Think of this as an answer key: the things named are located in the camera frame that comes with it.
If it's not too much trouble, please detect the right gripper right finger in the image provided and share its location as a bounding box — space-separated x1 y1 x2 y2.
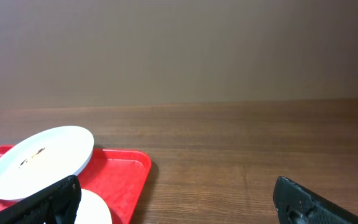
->
273 176 358 224

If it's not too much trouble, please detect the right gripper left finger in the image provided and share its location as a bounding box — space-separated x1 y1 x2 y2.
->
0 175 81 224

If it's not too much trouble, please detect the white plate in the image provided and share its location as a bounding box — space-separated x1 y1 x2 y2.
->
0 126 94 201
74 189 112 224

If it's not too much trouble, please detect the red plastic serving tray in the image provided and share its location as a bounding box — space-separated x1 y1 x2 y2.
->
0 145 152 224

